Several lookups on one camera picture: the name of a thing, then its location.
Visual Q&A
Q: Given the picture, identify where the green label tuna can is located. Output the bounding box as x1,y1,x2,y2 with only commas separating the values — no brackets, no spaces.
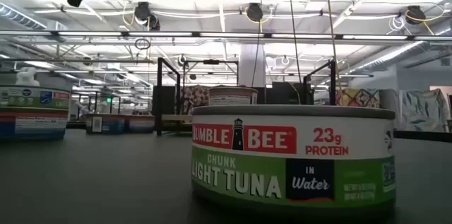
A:
191,104,397,215
0,84,71,110

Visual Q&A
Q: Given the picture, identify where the wooden shelf with black frames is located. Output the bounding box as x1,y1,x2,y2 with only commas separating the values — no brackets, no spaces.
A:
157,57,336,136

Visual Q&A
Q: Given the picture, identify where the long overhead light bar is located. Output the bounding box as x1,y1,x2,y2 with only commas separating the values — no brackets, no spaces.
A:
0,30,452,41

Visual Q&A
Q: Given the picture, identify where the black cabinet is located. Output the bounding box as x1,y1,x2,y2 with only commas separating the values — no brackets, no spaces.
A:
151,85,177,116

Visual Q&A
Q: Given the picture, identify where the white square pillar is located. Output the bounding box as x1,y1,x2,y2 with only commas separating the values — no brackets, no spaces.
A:
239,43,266,88

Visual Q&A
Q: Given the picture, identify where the black table mat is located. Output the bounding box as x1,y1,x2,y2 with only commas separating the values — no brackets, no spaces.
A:
0,128,452,224

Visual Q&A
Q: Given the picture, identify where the black computer tower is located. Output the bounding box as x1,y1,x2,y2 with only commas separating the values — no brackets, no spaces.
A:
271,81,315,106

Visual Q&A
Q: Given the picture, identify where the colourful geometric fabric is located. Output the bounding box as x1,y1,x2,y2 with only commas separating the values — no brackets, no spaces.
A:
335,88,381,109

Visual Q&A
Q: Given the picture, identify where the leaf patterned fabric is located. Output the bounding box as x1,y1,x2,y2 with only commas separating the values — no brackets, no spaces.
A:
400,88,451,133

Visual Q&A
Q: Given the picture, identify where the black ceiling cable reel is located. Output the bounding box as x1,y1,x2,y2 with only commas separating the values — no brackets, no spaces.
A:
246,2,264,23
405,5,427,25
133,1,162,31

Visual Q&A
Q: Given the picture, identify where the hanging black cable loop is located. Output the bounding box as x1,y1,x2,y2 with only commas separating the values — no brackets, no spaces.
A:
133,37,152,51

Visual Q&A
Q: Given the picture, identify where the black background workstation frame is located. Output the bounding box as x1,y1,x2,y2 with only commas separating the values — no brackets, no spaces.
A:
182,58,240,87

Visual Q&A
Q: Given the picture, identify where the yellow hanging cable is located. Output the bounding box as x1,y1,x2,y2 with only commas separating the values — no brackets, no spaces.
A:
323,0,343,93

